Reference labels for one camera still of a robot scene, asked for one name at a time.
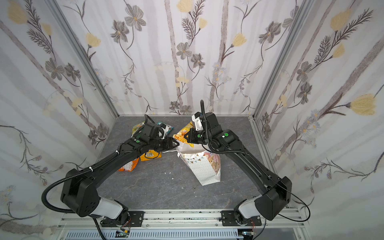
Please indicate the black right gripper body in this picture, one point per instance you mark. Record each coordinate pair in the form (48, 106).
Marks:
(191, 135)

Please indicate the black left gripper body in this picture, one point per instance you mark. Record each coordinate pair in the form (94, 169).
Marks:
(167, 142)

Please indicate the yellow lemon snack packet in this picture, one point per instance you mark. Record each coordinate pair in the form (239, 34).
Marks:
(180, 136)

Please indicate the patterned white paper bag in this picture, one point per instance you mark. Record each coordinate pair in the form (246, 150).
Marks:
(206, 166)

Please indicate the green yellow Fox's candy bag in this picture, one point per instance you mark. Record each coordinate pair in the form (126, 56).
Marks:
(137, 127)

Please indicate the orange rainbow candy packet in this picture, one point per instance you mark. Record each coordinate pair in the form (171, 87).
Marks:
(129, 166)

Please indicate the teal Fox's candy bag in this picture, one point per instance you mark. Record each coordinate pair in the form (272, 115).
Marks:
(167, 128)

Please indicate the orange snack packet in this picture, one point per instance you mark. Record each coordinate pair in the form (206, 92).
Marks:
(150, 155)

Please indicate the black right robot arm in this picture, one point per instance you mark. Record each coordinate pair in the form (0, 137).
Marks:
(274, 191)

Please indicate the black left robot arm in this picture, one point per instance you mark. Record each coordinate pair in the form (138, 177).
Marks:
(80, 187)

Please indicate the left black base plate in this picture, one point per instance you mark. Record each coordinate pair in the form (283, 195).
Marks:
(133, 218)

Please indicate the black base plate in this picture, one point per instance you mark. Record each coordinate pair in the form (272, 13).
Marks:
(231, 218)
(133, 218)

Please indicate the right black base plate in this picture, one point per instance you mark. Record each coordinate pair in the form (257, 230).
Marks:
(231, 218)

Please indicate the white slotted cable duct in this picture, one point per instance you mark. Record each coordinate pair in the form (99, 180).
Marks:
(191, 234)

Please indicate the aluminium mounting rail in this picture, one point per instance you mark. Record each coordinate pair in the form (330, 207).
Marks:
(209, 219)

